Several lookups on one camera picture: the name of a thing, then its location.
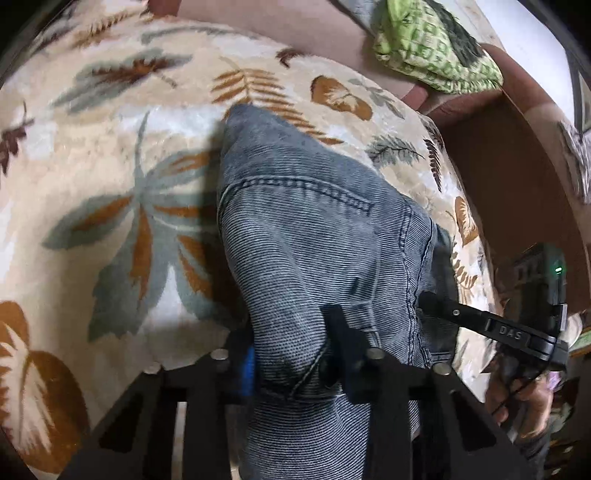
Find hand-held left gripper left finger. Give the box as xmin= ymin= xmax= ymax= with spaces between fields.
xmin=58 ymin=330 xmax=259 ymax=480

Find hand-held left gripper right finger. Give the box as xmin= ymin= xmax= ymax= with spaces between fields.
xmin=323 ymin=305 xmax=534 ymax=480

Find grey-blue denim pants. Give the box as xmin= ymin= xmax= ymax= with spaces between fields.
xmin=216 ymin=104 xmax=462 ymax=480

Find leaf printed beige blanket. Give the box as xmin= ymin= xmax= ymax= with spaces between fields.
xmin=0 ymin=0 xmax=509 ymax=480

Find grey white patterned cloth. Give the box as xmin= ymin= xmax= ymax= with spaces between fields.
xmin=556 ymin=119 xmax=591 ymax=205

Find person's right hand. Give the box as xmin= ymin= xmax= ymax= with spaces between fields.
xmin=485 ymin=354 xmax=555 ymax=440

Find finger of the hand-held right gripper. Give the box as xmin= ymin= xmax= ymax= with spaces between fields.
xmin=418 ymin=291 xmax=532 ymax=352

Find green patterned cloth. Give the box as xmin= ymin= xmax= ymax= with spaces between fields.
xmin=373 ymin=0 xmax=504 ymax=95

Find brown upholstered bed frame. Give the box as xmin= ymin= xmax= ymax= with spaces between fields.
xmin=148 ymin=0 xmax=591 ymax=301

